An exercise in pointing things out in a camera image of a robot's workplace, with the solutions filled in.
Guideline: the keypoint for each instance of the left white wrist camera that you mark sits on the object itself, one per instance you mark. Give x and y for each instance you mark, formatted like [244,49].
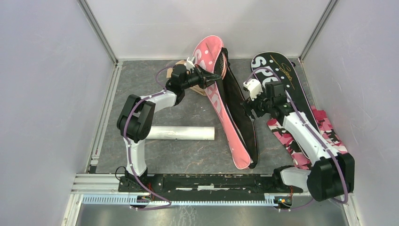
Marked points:
[190,62]

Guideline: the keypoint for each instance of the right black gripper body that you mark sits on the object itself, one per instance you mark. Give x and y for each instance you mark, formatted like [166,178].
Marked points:
[258,105]

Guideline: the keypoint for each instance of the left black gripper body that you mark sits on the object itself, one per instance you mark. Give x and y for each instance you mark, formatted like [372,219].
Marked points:
[197,77]

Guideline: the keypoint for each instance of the white toothed cable duct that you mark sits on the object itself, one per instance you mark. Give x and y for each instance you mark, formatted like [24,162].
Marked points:
[141,201]

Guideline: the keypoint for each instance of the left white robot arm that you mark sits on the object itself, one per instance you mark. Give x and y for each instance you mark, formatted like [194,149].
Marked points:
[136,117]

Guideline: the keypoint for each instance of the black SPORT racket bag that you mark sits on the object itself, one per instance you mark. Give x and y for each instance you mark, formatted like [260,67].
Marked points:
[273,67]

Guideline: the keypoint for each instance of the pink camouflage cloth bag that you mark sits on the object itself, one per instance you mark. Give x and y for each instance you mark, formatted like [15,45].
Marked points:
[325,127]

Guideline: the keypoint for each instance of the white shuttlecock tube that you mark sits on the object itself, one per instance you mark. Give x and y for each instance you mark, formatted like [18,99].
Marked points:
[181,133]

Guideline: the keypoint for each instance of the pink SPORT racket bag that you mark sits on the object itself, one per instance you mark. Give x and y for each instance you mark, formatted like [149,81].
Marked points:
[226,98]

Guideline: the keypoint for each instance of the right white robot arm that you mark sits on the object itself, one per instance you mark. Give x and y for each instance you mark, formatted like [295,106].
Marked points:
[332,172]

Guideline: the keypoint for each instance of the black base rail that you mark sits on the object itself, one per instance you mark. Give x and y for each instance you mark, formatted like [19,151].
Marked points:
[204,187]

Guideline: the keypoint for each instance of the pink frame badminton racket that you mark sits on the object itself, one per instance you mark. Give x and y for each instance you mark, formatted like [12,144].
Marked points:
[221,65]

